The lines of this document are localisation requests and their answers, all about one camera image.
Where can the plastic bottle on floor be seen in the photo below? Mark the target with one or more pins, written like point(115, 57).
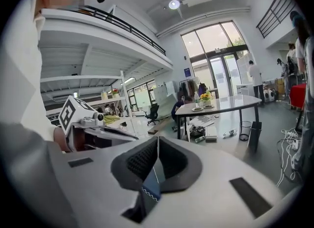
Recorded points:
point(230, 133)

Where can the clothes rack with garments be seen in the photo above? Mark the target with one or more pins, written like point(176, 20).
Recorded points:
point(190, 87)

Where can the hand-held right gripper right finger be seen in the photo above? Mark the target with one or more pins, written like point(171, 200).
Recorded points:
point(182, 168)

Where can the black office chair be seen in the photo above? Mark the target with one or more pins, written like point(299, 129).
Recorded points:
point(153, 114)

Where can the clear water bottle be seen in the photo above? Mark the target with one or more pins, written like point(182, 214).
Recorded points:
point(197, 99)

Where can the black computer tower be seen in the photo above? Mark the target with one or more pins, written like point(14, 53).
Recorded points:
point(255, 136)

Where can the red cloth covered table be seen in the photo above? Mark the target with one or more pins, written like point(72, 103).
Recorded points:
point(298, 94)

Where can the white flat box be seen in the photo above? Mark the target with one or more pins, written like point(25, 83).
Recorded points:
point(211, 134)

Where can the person's white shirt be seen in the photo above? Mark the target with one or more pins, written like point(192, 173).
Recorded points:
point(22, 99)

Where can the bunch of bananas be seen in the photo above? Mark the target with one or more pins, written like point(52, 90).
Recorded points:
point(111, 119)

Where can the white washing machine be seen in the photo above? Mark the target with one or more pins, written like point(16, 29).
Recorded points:
point(269, 94)

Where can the person's left forearm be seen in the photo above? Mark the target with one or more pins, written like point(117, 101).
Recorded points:
point(59, 138)

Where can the blue wall poster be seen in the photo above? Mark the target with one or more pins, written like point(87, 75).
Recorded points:
point(187, 72)

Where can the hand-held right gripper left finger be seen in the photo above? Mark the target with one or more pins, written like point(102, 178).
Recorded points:
point(132, 170)

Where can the yellow flower bouquet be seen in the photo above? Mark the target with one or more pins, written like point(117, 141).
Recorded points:
point(206, 97)

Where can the plate of food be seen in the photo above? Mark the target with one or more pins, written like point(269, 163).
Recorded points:
point(197, 109)
point(209, 106)

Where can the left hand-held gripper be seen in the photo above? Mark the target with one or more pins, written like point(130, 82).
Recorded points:
point(70, 114)

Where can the dark blue stitched fabric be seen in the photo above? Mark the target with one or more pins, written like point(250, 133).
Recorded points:
point(152, 190)

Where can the black mezzanine railing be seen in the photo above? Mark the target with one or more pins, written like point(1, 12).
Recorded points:
point(127, 27)
point(276, 13)

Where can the grey table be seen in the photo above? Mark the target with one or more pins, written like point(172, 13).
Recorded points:
point(230, 103)

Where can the glass entrance door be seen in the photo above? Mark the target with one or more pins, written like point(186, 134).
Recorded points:
point(220, 60)

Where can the round ceiling light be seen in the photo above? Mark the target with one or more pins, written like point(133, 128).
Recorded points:
point(174, 4)

